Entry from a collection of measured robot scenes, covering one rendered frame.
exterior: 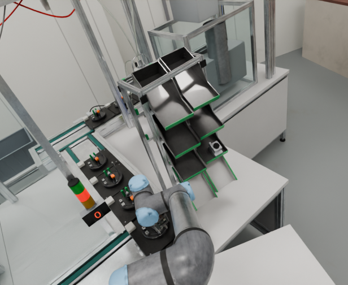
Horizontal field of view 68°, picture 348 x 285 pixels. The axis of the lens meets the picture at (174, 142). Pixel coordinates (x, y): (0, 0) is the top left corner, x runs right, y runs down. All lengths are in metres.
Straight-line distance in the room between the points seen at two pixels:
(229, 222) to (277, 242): 0.25
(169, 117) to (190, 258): 0.62
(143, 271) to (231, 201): 1.02
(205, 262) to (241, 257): 0.79
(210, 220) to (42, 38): 3.27
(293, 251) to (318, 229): 1.11
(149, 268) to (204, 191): 0.86
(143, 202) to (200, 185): 0.51
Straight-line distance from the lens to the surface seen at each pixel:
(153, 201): 0.94
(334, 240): 2.47
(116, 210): 1.57
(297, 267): 1.37
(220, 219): 1.49
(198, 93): 1.15
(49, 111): 4.42
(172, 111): 1.08
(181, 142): 1.16
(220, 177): 1.44
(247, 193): 1.57
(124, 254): 1.47
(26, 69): 4.20
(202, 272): 0.59
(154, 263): 0.59
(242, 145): 2.49
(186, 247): 0.60
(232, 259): 1.38
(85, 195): 1.20
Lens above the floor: 2.10
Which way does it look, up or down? 38 degrees down
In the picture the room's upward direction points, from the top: 18 degrees counter-clockwise
